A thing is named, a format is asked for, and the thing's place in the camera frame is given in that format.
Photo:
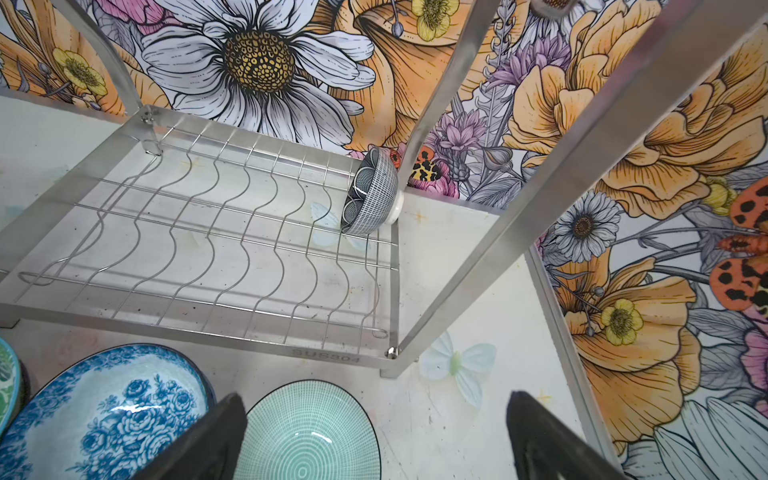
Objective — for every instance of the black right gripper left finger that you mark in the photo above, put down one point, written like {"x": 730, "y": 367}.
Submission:
{"x": 209, "y": 449}

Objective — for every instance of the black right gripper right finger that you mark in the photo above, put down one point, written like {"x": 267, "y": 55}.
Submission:
{"x": 545, "y": 448}

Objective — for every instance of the mint green striped bowl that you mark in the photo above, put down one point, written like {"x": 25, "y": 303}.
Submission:
{"x": 309, "y": 429}

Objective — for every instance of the blue floral bowl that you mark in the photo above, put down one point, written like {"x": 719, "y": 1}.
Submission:
{"x": 106, "y": 416}

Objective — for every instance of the green leaf pattern bowl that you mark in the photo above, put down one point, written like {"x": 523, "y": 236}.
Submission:
{"x": 13, "y": 384}

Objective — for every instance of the dark grey patterned bowl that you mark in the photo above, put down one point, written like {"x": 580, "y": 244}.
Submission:
{"x": 374, "y": 198}

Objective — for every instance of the right aluminium corner post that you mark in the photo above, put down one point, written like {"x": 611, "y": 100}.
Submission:
{"x": 588, "y": 413}

